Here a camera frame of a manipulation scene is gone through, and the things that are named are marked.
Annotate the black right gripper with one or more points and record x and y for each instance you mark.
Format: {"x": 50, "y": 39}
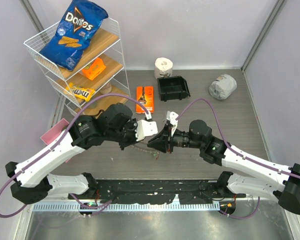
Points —
{"x": 164, "y": 141}

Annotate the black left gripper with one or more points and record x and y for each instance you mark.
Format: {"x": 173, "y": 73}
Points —
{"x": 133, "y": 124}

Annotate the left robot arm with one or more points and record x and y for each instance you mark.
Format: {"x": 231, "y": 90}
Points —
{"x": 36, "y": 182}

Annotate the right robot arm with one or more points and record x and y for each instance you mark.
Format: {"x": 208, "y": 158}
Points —
{"x": 265, "y": 179}

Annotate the orange razor box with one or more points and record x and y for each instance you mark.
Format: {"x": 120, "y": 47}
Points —
{"x": 145, "y": 96}

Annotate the black plastic storage bin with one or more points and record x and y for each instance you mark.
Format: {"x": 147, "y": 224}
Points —
{"x": 173, "y": 88}

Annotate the yellow M&M candy bag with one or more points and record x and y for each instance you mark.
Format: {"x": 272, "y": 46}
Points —
{"x": 80, "y": 92}

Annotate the white toilet paper roll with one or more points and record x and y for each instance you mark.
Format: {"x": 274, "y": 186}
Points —
{"x": 163, "y": 68}

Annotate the orange snack box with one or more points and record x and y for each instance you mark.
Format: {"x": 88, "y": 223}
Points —
{"x": 93, "y": 69}

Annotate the grey wrapped paper bundle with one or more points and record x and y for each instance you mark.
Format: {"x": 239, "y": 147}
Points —
{"x": 222, "y": 87}

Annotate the pink plastic tray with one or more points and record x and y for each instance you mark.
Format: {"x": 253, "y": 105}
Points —
{"x": 53, "y": 132}

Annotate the blue Doritos chip bag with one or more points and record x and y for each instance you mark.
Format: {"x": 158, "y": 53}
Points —
{"x": 74, "y": 32}

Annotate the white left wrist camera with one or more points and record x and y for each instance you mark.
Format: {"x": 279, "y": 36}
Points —
{"x": 145, "y": 129}

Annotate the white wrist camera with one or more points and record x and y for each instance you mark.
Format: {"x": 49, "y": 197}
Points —
{"x": 145, "y": 129}
{"x": 172, "y": 116}

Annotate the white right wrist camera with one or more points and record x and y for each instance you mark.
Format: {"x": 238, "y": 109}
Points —
{"x": 172, "y": 116}

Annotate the white wire wooden shelf rack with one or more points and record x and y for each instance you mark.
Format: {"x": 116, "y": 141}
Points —
{"x": 106, "y": 45}

